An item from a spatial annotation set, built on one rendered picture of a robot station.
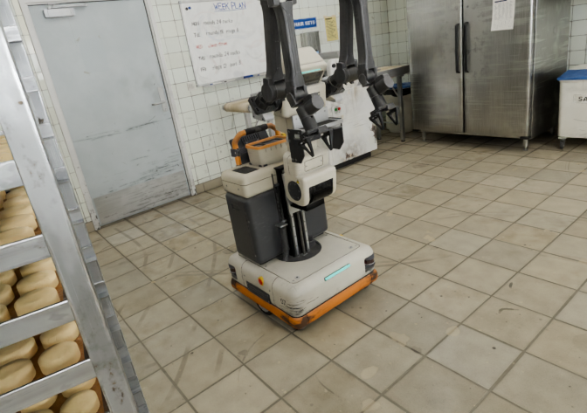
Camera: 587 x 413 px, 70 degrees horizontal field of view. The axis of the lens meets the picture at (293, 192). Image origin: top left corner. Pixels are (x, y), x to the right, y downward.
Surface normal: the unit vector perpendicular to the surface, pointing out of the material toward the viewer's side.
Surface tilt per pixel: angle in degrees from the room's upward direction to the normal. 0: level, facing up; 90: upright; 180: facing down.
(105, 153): 90
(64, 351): 0
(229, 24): 90
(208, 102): 90
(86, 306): 90
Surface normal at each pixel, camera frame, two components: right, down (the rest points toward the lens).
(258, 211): 0.62, 0.17
